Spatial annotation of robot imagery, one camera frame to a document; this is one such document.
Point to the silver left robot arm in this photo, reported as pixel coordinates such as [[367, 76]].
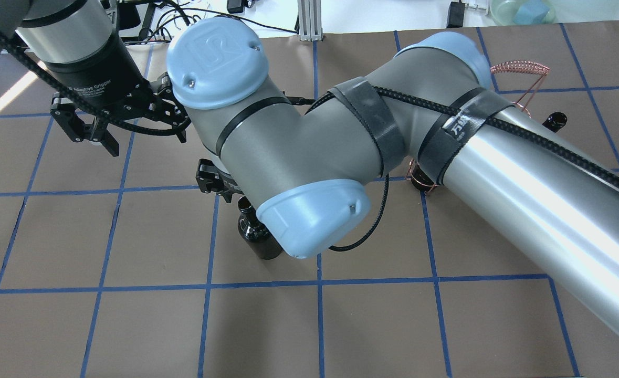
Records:
[[74, 47]]

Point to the aluminium frame post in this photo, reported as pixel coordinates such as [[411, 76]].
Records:
[[310, 20]]

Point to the blue foam block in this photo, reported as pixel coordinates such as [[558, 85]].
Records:
[[531, 13]]

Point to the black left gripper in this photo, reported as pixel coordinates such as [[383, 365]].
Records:
[[95, 73]]

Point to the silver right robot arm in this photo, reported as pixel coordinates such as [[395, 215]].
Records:
[[305, 174]]

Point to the green glass plate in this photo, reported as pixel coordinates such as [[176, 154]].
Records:
[[509, 13]]

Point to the black power adapter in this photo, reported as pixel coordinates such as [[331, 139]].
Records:
[[456, 14]]

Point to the dark wine bottle in basket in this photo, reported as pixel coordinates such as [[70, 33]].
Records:
[[419, 179]]

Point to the dark wine bottle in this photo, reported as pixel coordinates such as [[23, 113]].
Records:
[[419, 179], [256, 235]]

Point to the copper wire wine basket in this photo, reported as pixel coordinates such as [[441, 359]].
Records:
[[523, 67]]

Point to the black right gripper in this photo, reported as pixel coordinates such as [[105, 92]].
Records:
[[208, 177]]

